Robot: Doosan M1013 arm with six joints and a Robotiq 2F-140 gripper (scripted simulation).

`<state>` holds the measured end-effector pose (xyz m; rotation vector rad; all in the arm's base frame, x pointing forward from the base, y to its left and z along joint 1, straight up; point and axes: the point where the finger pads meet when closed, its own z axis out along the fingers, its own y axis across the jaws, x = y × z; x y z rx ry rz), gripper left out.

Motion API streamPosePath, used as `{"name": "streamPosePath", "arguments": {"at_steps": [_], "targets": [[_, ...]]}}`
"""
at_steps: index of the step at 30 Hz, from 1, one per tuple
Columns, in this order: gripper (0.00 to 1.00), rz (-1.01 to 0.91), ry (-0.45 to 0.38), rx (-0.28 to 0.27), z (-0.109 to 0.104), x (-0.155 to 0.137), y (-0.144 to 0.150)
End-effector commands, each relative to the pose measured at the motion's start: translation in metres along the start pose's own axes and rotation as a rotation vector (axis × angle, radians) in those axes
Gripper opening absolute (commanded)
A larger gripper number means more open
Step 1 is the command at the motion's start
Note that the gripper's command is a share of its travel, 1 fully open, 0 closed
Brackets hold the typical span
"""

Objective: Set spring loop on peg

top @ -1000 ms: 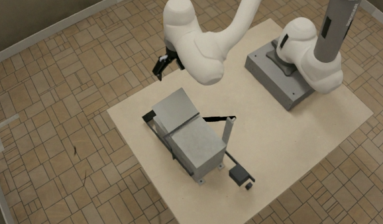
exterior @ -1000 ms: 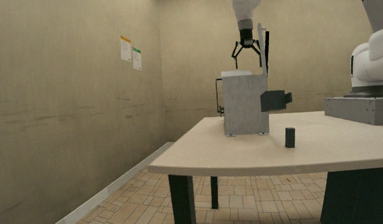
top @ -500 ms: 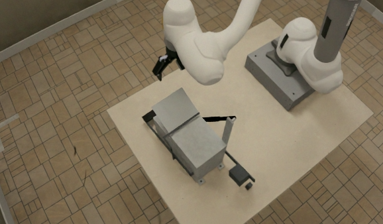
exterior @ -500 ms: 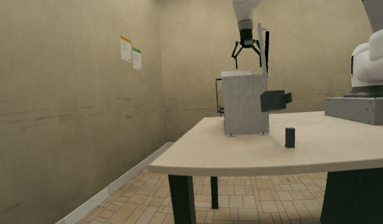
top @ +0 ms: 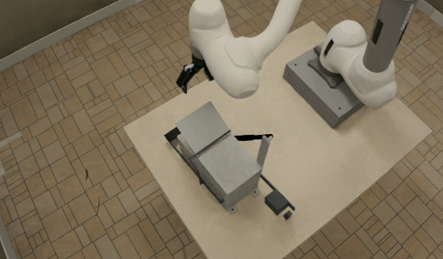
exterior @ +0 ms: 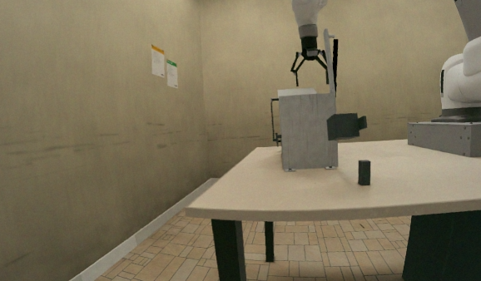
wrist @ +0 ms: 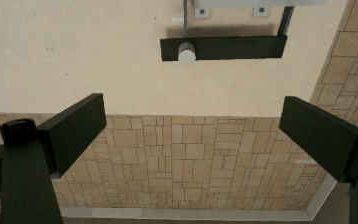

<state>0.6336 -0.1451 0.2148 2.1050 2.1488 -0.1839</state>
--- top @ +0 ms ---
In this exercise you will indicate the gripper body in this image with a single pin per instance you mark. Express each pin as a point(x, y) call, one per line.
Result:
point(197, 62)

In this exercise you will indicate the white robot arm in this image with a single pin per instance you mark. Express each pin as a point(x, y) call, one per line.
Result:
point(234, 62)

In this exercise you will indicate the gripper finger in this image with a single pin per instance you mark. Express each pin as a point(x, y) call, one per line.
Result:
point(186, 75)

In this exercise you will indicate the black straight rod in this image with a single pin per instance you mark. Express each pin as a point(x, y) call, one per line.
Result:
point(252, 137)

